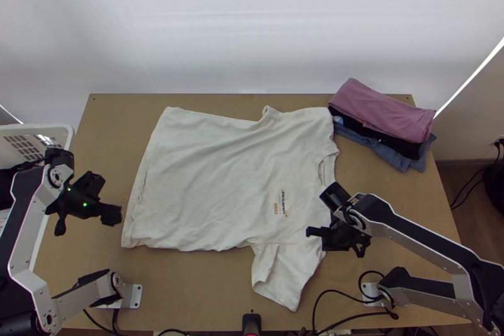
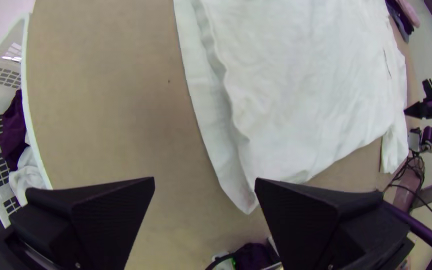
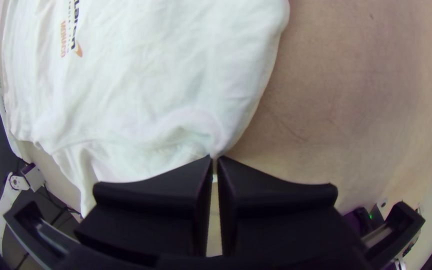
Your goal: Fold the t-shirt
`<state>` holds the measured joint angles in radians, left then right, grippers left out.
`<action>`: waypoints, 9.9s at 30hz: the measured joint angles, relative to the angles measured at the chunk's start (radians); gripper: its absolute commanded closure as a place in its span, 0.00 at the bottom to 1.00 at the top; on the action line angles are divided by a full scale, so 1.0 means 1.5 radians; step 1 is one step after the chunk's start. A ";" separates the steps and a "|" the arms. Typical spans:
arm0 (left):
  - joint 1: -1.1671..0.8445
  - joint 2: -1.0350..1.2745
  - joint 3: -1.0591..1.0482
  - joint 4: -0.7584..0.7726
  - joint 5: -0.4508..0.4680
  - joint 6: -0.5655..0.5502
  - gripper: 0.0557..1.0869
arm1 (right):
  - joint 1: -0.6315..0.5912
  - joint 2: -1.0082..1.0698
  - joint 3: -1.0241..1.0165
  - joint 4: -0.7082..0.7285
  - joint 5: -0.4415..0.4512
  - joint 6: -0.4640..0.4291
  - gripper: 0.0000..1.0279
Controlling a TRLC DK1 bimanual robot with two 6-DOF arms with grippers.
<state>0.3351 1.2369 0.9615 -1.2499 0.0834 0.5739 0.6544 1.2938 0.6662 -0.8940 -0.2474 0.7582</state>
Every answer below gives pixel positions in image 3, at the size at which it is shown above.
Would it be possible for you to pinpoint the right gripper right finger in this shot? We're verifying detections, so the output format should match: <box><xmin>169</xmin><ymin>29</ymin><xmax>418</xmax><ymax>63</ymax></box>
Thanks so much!
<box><xmin>217</xmin><ymin>156</ymin><xmax>367</xmax><ymax>270</ymax></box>

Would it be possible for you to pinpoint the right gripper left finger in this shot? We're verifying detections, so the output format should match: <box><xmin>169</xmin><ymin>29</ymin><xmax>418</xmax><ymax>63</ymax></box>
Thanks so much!
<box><xmin>74</xmin><ymin>154</ymin><xmax>214</xmax><ymax>267</ymax></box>

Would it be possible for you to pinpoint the white t-shirt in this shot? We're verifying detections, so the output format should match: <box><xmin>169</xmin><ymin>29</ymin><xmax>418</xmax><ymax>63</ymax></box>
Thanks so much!
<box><xmin>0</xmin><ymin>0</ymin><xmax>291</xmax><ymax>219</ymax></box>

